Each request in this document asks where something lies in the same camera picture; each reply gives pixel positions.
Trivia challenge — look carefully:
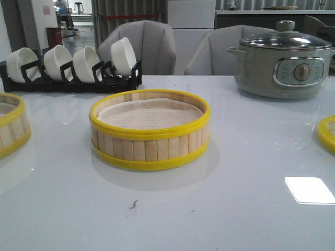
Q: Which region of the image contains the bamboo steamer tier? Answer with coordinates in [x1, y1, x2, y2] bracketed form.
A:
[89, 89, 210, 171]
[1, 93, 31, 159]

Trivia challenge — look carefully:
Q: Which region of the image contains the woven bamboo steamer lid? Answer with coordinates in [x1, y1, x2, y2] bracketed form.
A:
[317, 115, 335, 155]

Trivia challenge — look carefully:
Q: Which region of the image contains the white steamer liner paper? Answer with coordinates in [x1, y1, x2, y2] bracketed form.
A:
[98, 98, 203, 130]

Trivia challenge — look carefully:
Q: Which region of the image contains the black bowl rack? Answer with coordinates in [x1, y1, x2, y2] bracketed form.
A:
[1, 60, 142, 94]

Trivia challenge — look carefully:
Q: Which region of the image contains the white bowl right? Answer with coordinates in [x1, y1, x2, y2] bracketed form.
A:
[110, 37, 137, 76]

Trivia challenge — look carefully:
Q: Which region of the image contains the white bowl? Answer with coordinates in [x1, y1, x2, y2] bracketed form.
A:
[6, 48, 38, 83]
[73, 46, 100, 83]
[44, 45, 73, 82]
[110, 37, 137, 76]

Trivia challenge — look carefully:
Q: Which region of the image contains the grey chair right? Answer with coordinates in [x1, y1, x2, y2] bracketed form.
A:
[184, 25, 270, 76]

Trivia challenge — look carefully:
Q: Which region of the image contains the grey chair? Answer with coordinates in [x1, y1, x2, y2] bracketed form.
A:
[97, 20, 176, 75]
[184, 25, 270, 76]

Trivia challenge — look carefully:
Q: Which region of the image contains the grey chair left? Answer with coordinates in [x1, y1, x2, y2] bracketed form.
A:
[97, 20, 176, 75]

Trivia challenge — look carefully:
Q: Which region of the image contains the white cabinet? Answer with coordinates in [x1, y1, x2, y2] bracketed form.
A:
[167, 1, 216, 75]

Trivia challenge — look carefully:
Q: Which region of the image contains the grey electric cooking pot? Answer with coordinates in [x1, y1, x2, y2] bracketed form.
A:
[228, 45, 334, 99]

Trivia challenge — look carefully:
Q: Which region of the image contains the red bin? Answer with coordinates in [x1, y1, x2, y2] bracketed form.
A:
[46, 27, 63, 49]

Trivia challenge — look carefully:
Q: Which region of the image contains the glass pot lid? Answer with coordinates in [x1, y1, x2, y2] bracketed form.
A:
[240, 20, 332, 50]

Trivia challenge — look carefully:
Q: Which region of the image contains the person in background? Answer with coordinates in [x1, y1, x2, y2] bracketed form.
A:
[53, 0, 74, 28]

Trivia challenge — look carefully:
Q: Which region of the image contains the white bowl far left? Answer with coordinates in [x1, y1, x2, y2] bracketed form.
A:
[6, 48, 38, 83]

